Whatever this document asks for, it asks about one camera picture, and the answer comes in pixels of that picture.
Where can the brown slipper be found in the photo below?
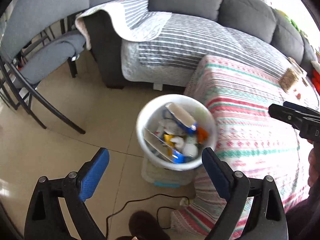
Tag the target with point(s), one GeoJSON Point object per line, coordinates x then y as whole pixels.
{"type": "Point", "coordinates": [143, 225]}

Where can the white plastic bottle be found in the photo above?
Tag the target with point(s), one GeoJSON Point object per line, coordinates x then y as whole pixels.
{"type": "Point", "coordinates": [190, 148]}

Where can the white blue carton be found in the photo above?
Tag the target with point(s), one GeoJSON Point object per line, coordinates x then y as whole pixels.
{"type": "Point", "coordinates": [164, 149]}

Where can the blue cracker box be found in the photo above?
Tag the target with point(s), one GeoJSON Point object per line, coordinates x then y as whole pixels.
{"type": "Point", "coordinates": [185, 120]}

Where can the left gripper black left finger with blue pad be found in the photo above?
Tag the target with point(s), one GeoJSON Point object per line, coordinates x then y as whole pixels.
{"type": "Point", "coordinates": [44, 218]}

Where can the dark grey sofa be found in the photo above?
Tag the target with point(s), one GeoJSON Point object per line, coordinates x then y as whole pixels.
{"type": "Point", "coordinates": [254, 17]}

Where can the grey striped sofa cover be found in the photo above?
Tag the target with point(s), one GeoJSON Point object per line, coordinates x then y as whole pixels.
{"type": "Point", "coordinates": [130, 43]}

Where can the blue grey chair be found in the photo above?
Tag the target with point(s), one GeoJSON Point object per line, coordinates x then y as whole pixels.
{"type": "Point", "coordinates": [28, 19]}

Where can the person's right hand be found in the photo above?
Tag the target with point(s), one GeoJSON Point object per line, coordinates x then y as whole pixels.
{"type": "Point", "coordinates": [313, 159]}

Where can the patterned pink green tablecloth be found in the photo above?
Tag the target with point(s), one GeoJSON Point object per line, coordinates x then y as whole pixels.
{"type": "Point", "coordinates": [249, 140]}

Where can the clear box of nuts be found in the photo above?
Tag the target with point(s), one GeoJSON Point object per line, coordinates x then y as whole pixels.
{"type": "Point", "coordinates": [288, 80]}

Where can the white trash bin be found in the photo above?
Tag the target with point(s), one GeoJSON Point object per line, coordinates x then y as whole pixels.
{"type": "Point", "coordinates": [152, 113]}

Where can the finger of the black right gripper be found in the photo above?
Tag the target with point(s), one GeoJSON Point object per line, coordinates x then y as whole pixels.
{"type": "Point", "coordinates": [292, 113]}

